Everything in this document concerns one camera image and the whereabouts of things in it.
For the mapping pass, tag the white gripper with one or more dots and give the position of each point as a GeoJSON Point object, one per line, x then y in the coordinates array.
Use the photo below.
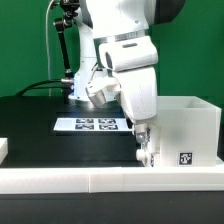
{"type": "Point", "coordinates": [131, 62]}

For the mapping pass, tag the white front drawer box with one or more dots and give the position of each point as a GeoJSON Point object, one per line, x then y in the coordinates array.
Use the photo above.
{"type": "Point", "coordinates": [145, 157]}

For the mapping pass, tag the white drawer box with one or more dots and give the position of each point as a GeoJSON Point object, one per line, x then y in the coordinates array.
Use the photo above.
{"type": "Point", "coordinates": [145, 157]}
{"type": "Point", "coordinates": [149, 136]}

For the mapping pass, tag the white drawer cabinet frame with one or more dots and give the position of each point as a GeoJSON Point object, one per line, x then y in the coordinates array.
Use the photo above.
{"type": "Point", "coordinates": [185, 133]}

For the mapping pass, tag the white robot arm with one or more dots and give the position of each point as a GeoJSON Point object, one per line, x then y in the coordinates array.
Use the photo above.
{"type": "Point", "coordinates": [106, 21]}

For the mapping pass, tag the marker tag sheet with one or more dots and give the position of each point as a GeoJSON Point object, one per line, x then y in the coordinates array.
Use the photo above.
{"type": "Point", "coordinates": [91, 124]}

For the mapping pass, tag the white front fence wall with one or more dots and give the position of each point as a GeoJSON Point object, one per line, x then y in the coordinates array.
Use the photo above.
{"type": "Point", "coordinates": [99, 180]}

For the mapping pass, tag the white fence wall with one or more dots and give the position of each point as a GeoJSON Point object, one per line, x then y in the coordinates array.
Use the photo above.
{"type": "Point", "coordinates": [3, 149]}
{"type": "Point", "coordinates": [219, 162]}
{"type": "Point", "coordinates": [99, 180]}

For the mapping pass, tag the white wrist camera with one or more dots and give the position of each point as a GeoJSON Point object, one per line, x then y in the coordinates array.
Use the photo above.
{"type": "Point", "coordinates": [95, 87]}

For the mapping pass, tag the white right fence wall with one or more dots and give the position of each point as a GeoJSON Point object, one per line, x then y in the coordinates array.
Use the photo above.
{"type": "Point", "coordinates": [219, 162]}

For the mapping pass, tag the white left fence wall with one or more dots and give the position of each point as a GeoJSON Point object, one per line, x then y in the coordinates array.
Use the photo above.
{"type": "Point", "coordinates": [3, 149]}

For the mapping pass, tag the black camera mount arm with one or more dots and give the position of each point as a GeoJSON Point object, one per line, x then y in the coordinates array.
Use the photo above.
{"type": "Point", "coordinates": [69, 8]}

